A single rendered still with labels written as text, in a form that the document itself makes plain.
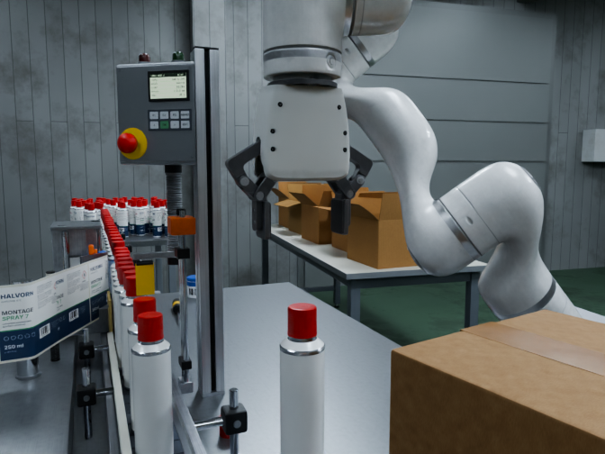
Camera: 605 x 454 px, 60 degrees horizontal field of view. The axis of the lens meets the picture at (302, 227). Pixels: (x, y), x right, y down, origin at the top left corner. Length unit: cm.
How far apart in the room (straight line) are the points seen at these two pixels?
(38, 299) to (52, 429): 29
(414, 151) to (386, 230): 169
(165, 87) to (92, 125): 427
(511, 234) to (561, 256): 636
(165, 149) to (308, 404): 59
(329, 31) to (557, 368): 37
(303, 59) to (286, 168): 11
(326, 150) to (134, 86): 58
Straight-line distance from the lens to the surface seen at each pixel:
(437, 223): 87
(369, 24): 58
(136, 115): 106
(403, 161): 90
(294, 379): 60
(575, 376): 47
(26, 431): 95
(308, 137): 55
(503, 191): 87
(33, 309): 112
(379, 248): 258
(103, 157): 526
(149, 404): 75
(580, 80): 734
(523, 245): 91
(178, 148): 101
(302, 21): 55
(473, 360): 47
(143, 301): 81
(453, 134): 615
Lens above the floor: 128
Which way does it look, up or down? 7 degrees down
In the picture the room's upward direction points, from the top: straight up
